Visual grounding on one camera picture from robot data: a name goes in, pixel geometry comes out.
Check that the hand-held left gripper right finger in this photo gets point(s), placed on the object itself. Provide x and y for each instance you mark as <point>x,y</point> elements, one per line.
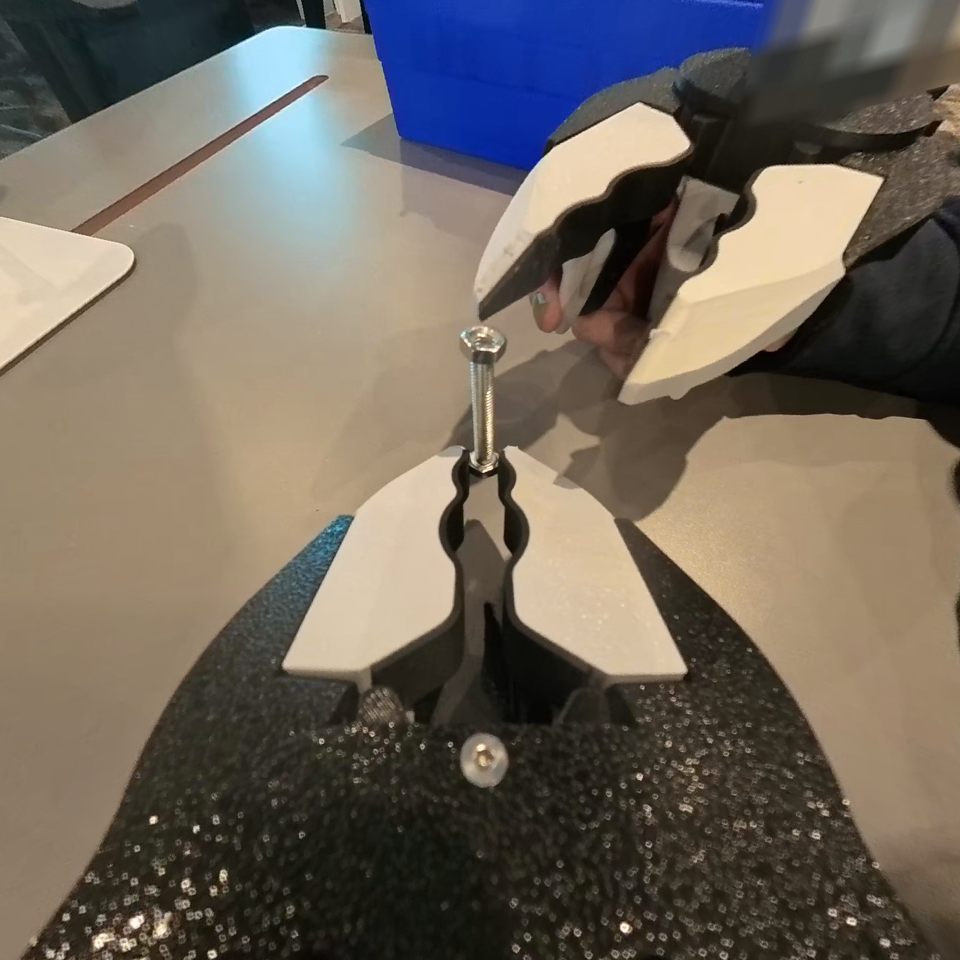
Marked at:
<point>592,592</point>

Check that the silver hex bolt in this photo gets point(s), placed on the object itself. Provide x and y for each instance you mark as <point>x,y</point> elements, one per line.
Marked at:
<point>484,397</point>

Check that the person's right forearm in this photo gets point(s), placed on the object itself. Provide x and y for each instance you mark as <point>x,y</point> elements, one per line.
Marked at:
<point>885,330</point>

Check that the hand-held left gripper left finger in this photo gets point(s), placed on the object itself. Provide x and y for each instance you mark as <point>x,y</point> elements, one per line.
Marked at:
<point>375,585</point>

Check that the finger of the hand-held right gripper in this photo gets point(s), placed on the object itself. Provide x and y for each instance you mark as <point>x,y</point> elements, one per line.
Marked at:
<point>570,172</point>
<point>772,270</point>

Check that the person's right hand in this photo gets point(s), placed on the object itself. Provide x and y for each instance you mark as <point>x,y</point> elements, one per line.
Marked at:
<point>615,330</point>

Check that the blue plastic bin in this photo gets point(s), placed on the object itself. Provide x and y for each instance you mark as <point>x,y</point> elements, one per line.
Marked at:
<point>465,75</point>

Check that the small metal nut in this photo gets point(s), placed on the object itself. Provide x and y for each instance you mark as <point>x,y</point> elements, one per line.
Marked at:
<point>484,466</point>

